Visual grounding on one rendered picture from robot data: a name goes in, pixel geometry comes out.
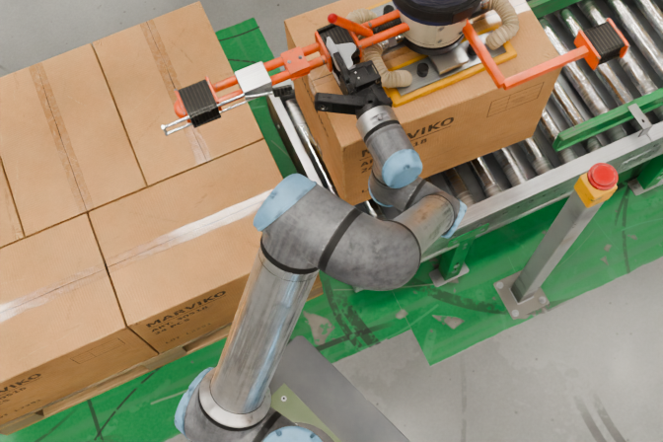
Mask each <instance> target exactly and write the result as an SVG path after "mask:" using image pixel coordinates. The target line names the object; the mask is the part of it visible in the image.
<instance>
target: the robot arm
mask: <svg viewBox="0 0 663 442"><path fill-rule="evenodd" d="M327 48H328V50H329V52H330V54H331V57H332V59H333V62H334V64H335V67H336V69H337V70H338V71H337V72H335V73H334V72H333V70H332V74H333V76H334V79H335V80H336V82H337V84H338V86H339V88H340V90H341V91H342V93H343V95H338V94H329V93H320V92H317V93H316V95H315V98H314V106H315V110H316V111H327V112H336V113H345V114H353V115H356V118H357V122H356V128H357V129H358V131H359V133H360V135H361V137H362V139H363V141H364V143H365V145H366V147H367V149H368V150H369V152H370V154H371V156H372V158H373V165H372V170H371V174H370V177H369V181H368V186H369V192H370V195H371V197H372V198H373V200H374V201H375V202H377V203H378V204H380V205H382V206H386V207H392V206H395V207H396V208H397V209H399V210H400V211H402V212H403V213H402V214H400V215H399V216H397V217H396V218H395V219H393V220H379V219H376V218H374V217H371V216H369V215H368V214H366V213H363V212H362V211H360V210H359V209H357V208H356V207H354V206H353V205H351V204H349V203H348V202H346V201H345V200H343V199H341V198H340V197H338V196H337V195H335V194H333V193H332V192H330V191H328V190H327V189H325V188H324V187H322V186H320V185H319V184H317V182H316V181H311V180H310V179H308V178H306V177H304V176H303V175H300V174H292V175H290V176H288V177H286V178H285V179H284V180H283V181H282V182H280V183H279V184H278V185H277V186H276V188H275V189H274V190H273V191H272V192H271V193H270V194H269V196H268V197H267V198H266V200H265V201H264V202H263V204H262V205H261V207H260V208H259V210H258V212H257V214H256V216H255V218H254V222H253V224H254V226H255V227H256V228H257V230H258V231H259V232H262V235H261V238H260V242H259V248H258V253H257V256H256V259H255V262H254V264H253V267H252V270H251V273H250V276H249V279H248V281H247V284H246V287H245V290H244V293H243V295H242V298H241V301H240V304H239V307H238V310H237V312H236V315H235V318H234V321H233V324H232V326H231V328H230V331H229V334H228V337H227V340H226V343H225V345H224V348H223V351H222V354H221V357H220V360H219V362H218V365H217V367H215V368H213V367H209V368H208V369H205V370H203V371H202V372H201V373H200V374H199V375H198V376H197V377H196V378H195V379H194V380H193V381H192V383H191V384H190V385H189V387H188V390H187V392H186V393H184V395H183V397H182V399H181V401H180V403H179V405H178V408H177V411H176V414H175V426H176V428H177V429H178V430H179V431H180V432H181V433H182V434H183V435H184V436H185V437H186V438H187V439H188V440H190V441H192V442H324V441H322V440H321V439H320V438H319V437H318V436H317V435H316V434H315V433H314V432H312V431H310V430H308V429H306V428H303V427H299V426H298V425H297V424H295V423H294V422H292V421H291V420H289V419H288V418H287V417H285V416H284V415H282V414H281V413H279V412H278V411H276V410H275V409H274V408H272V407H271V406H270V403H271V394H270V390H269V387H268V386H269V384H270V381H271V379H272V377H273V374H274V372H275V370H276V368H277V365H278V363H279V361H280V358H281V356H282V354H283V352H284V349H285V347H286V345H287V342H288V340H289V338H290V336H291V333H292V332H293V330H294V327H295V325H296V323H297V321H298V318H299V316H300V314H301V311H302V309H303V307H304V305H305V302H306V300H307V298H308V295H309V293H310V291H311V289H312V286H313V284H314V282H315V280H316V277H317V275H318V273H319V270H321V271H322V272H324V273H325V274H327V275H329V276H330V277H332V278H334V279H336V280H338V281H341V282H343V283H346V284H348V285H351V286H354V287H358V288H362V289H366V290H374V291H388V290H393V289H396V288H399V287H401V286H403V285H405V284H406V283H408V282H409V281H410V280H411V279H412V278H413V277H414V275H415V274H416V272H417V270H418V268H419V266H420V262H421V255H422V254H423V253H424V252H425V251H426V250H427V249H428V248H429V247H430V246H431V245H432V244H433V243H434V242H435V241H436V240H437V239H438V238H439V237H440V236H441V237H444V238H446V239H449V238H451V236H452V235H453V234H454V232H455V230H456V229H457V227H458V226H459V224H460V222H461V220H462V219H463V217H464V215H465V213H466V211H467V205H466V204H465V203H463V202H462V201H461V200H460V199H457V198H455V197H453V196H452V195H450V194H448V193H447V192H445V191H443V190H442V189H440V188H438V187H437V186H435V185H433V184H431V183H429V182H427V181H426V180H425V179H423V178H421V177H420V176H419V175H420V173H421V171H422V163H421V161H420V157H419V155H418V154H417V152H415V150H414V148H413V146H412V145H411V143H410V141H409V139H408V137H407V136H406V134H405V131H404V129H403V128H402V126H401V124H400V122H399V120H398V118H397V117H396V115H395V113H394V111H393V109H392V104H393V101H392V100H391V98H388V97H387V95H386V93H385V91H384V89H383V88H382V81H381V76H380V74H379V72H378V70H377V68H376V67H375V65H374V63H373V61H372V59H371V60H369V61H366V62H361V63H359V64H355V65H353V62H352V59H351V55H352V54H353V53H354V52H355V50H356V45H355V44H354V43H352V42H350V43H342V44H334V43H333V41H332V39H331V38H330V37H327ZM372 65H373V66H372ZM373 67H374V68H373ZM374 69H375V70H376V71H375V70H374ZM376 72H377V73H376ZM378 82H379V83H378ZM377 83H378V84H377Z"/></svg>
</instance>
